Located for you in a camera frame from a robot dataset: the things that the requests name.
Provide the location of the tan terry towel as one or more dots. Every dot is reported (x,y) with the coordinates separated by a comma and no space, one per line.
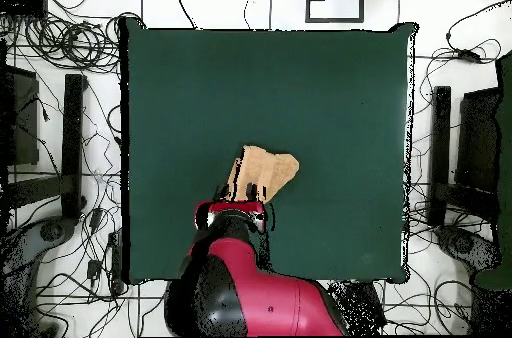
(264,170)

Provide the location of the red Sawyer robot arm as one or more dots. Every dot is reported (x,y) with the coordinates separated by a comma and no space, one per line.
(272,294)

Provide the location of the black flat box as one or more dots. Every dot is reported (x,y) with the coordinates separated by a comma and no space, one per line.
(24,4)

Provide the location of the dark green table cloth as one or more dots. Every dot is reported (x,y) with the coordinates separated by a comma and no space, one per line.
(260,94)

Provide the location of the black power strip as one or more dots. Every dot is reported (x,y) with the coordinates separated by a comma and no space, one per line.
(116,262)

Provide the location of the black power adapter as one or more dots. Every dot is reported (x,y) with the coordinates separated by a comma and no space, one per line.
(93,269)
(468,56)

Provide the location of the black oblong box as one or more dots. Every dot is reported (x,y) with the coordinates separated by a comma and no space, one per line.
(360,306)

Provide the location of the black metal stand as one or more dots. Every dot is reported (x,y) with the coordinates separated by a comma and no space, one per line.
(72,146)
(440,146)

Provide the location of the black panel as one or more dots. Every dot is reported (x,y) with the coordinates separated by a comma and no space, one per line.
(478,142)
(24,122)

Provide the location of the green cloth piece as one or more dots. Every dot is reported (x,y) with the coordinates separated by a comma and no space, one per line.
(506,134)

